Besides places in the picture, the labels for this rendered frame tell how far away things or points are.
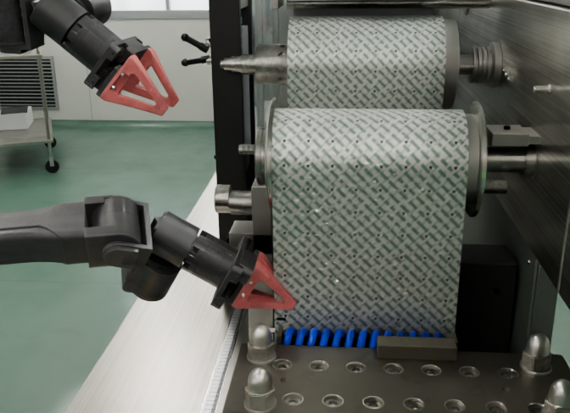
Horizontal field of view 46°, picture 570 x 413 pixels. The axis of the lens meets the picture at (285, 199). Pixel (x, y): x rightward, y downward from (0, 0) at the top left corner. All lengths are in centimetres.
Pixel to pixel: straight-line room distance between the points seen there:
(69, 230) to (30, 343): 226
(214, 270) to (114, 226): 14
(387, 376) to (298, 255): 18
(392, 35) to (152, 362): 62
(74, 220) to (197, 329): 42
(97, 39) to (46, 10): 7
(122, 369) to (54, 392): 164
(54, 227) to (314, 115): 34
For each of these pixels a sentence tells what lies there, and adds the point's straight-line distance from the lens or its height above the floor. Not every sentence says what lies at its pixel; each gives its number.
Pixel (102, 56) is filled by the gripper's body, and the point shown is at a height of 138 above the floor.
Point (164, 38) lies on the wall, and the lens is 660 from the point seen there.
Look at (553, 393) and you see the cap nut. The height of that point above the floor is 106.
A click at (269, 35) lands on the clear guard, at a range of 184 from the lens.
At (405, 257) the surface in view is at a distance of 87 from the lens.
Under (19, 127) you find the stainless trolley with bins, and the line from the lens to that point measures 582.
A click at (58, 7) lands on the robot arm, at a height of 144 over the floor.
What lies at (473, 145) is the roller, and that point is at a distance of 84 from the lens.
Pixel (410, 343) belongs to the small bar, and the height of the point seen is 105.
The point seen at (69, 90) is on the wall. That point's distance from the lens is 697.
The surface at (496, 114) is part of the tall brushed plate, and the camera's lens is 113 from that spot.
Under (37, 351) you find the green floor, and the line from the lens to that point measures 302.
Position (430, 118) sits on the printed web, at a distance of 85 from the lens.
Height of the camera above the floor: 149
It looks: 19 degrees down
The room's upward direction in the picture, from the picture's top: 1 degrees counter-clockwise
